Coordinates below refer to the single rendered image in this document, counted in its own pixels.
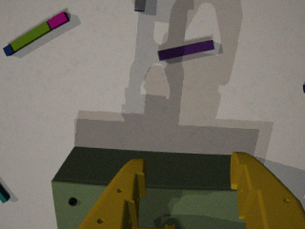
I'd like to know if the dark grey rod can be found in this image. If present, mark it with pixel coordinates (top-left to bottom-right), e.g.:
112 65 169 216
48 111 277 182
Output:
134 0 145 11

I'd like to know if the dark purple rod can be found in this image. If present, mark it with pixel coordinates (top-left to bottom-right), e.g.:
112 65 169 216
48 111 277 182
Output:
158 40 214 61

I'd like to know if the small blue cube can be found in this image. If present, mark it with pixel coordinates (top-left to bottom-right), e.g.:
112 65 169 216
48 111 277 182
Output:
3 44 16 56

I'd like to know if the magenta rectangular block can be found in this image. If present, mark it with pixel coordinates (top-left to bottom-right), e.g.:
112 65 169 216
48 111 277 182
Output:
48 12 70 30

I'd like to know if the teal rod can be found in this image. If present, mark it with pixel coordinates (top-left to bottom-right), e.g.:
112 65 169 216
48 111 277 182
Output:
0 184 10 203

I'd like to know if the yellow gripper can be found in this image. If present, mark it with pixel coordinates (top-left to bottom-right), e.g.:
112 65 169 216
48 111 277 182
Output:
77 152 305 229

